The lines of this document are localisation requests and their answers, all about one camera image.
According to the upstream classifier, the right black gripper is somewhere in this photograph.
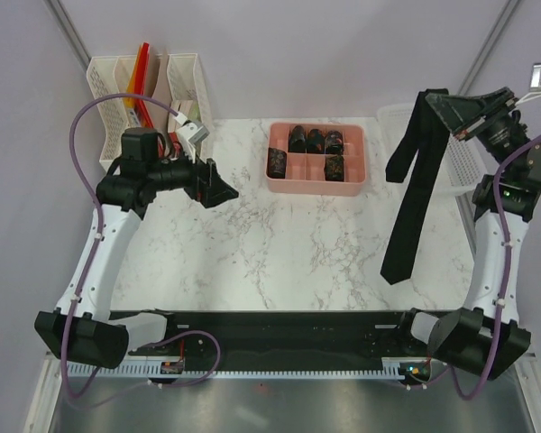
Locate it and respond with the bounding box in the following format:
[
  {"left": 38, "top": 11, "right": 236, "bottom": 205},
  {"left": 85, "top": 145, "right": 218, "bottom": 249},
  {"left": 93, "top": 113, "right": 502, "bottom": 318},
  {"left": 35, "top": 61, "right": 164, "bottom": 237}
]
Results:
[{"left": 427, "top": 87, "right": 530, "bottom": 178}]

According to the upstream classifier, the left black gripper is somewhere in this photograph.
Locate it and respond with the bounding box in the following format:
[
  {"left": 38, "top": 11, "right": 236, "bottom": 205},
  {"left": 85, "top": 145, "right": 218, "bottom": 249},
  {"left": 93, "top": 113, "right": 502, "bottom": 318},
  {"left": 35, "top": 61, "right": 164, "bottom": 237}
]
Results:
[{"left": 147, "top": 141, "right": 237, "bottom": 208}]

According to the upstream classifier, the long black necktie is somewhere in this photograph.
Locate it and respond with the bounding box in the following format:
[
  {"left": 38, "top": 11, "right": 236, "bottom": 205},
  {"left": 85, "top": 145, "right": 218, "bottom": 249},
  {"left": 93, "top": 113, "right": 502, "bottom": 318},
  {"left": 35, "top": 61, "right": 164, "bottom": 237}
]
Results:
[{"left": 381, "top": 88, "right": 449, "bottom": 285}]

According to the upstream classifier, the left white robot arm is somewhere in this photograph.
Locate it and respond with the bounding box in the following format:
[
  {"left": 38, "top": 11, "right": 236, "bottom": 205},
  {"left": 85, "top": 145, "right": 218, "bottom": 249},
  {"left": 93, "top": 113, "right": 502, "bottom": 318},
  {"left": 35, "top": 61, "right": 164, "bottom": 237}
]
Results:
[{"left": 34, "top": 122, "right": 238, "bottom": 369}]

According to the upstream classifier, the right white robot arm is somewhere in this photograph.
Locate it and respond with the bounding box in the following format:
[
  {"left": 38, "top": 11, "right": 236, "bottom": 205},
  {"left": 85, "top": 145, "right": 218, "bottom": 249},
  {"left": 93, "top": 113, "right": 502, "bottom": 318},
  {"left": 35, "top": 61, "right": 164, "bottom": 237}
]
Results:
[{"left": 394, "top": 88, "right": 541, "bottom": 382}]

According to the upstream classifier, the white plastic basket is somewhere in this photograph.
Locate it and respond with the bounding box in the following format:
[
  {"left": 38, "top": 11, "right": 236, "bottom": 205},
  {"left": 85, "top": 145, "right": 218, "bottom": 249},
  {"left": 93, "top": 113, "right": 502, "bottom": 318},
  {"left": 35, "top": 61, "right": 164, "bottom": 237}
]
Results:
[{"left": 376, "top": 103, "right": 486, "bottom": 197}]

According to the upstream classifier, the rolled tie floral left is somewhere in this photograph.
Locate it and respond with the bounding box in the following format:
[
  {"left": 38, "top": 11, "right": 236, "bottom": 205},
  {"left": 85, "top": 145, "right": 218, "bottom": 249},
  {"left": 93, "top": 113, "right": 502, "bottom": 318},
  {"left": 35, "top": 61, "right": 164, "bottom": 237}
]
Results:
[{"left": 267, "top": 148, "right": 287, "bottom": 180}]

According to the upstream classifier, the pink compartment tray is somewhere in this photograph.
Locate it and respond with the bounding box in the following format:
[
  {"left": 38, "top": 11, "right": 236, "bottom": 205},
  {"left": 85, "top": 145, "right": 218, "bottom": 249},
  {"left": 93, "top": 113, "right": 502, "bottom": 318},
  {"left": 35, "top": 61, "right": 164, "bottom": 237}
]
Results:
[{"left": 265, "top": 122, "right": 368, "bottom": 197}]

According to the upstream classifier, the rolled tie back middle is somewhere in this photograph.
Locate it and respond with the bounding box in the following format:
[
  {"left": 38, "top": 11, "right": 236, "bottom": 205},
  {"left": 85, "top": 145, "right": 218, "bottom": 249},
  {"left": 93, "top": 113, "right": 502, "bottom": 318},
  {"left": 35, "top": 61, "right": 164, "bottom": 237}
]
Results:
[{"left": 306, "top": 128, "right": 325, "bottom": 154}]

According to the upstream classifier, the cream desktop file organizer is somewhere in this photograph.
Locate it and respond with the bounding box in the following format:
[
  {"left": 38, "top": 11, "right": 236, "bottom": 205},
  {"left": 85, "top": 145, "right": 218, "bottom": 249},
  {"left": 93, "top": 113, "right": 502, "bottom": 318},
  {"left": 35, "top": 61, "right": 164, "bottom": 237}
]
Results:
[{"left": 86, "top": 53, "right": 214, "bottom": 172}]

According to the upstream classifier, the beige cardboard folder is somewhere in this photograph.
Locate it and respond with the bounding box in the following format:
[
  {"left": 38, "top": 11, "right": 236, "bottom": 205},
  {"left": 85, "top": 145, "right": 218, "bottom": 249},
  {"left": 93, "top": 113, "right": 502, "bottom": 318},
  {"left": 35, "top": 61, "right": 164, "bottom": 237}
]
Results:
[{"left": 144, "top": 51, "right": 171, "bottom": 103}]

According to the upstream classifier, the rolled tie front right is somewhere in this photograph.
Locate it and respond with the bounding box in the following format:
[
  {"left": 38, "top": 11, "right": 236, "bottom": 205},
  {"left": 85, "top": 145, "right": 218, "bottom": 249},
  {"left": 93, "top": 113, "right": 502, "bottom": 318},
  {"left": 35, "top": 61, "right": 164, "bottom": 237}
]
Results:
[{"left": 324, "top": 155, "right": 344, "bottom": 182}]

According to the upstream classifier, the rolled tie back right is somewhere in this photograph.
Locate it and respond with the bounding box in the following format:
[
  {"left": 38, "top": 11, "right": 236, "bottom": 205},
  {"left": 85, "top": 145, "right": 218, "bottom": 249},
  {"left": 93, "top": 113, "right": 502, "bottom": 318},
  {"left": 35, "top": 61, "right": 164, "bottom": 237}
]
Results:
[{"left": 325, "top": 130, "right": 344, "bottom": 155}]

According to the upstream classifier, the red orange folder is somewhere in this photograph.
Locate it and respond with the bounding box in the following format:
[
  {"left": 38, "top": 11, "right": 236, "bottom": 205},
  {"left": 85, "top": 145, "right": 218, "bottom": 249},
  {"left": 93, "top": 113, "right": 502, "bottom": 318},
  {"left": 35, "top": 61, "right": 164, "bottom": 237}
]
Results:
[{"left": 124, "top": 42, "right": 153, "bottom": 128}]

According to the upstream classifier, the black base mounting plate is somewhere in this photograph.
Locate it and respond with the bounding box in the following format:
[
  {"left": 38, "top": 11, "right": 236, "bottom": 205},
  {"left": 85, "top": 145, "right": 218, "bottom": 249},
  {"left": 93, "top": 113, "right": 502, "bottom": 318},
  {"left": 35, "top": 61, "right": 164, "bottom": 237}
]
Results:
[{"left": 135, "top": 311, "right": 427, "bottom": 370}]

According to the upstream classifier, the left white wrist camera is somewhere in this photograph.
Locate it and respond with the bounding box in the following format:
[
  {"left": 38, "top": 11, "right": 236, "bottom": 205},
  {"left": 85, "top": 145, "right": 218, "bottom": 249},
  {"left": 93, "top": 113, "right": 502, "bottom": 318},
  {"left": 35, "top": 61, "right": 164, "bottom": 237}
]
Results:
[{"left": 176, "top": 120, "right": 209, "bottom": 161}]

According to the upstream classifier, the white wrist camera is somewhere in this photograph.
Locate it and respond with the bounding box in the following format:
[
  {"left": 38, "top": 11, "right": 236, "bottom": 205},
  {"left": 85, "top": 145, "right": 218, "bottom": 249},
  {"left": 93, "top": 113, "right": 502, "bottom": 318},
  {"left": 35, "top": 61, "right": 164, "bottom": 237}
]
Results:
[
  {"left": 176, "top": 120, "right": 209, "bottom": 161},
  {"left": 518, "top": 63, "right": 541, "bottom": 105}
]

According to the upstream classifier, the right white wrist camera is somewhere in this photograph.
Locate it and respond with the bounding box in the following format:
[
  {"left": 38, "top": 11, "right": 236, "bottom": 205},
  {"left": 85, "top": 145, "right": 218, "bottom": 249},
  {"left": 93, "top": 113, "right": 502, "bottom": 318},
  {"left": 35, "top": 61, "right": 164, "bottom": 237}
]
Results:
[{"left": 518, "top": 63, "right": 541, "bottom": 105}]

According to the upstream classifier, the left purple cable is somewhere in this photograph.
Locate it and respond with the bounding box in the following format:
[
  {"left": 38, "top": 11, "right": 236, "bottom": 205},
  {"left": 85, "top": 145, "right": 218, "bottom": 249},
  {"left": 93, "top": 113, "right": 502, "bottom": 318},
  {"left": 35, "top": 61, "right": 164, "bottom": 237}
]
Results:
[{"left": 59, "top": 92, "right": 221, "bottom": 401}]

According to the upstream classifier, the purple cable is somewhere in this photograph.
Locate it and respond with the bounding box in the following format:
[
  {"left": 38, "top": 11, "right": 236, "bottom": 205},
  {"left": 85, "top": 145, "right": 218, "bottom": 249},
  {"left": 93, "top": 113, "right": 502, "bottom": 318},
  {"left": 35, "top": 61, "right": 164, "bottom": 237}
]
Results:
[
  {"left": 399, "top": 122, "right": 541, "bottom": 401},
  {"left": 59, "top": 92, "right": 221, "bottom": 401}
]

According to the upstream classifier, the aluminium frame rail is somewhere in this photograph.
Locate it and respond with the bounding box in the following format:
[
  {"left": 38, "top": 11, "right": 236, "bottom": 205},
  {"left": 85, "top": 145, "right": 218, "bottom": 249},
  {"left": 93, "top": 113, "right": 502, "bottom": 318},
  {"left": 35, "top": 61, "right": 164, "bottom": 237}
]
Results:
[{"left": 46, "top": 352, "right": 535, "bottom": 364}]

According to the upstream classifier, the white slotted cable duct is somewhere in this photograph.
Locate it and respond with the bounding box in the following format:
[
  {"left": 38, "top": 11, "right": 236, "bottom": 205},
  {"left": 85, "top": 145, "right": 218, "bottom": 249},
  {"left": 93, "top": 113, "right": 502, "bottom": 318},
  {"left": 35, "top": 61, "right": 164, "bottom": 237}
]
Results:
[{"left": 65, "top": 356, "right": 434, "bottom": 379}]

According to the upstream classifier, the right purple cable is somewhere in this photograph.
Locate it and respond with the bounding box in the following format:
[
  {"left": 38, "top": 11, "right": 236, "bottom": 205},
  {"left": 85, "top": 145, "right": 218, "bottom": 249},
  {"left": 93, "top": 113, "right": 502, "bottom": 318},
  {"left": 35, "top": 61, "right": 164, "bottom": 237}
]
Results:
[{"left": 399, "top": 122, "right": 541, "bottom": 401}]

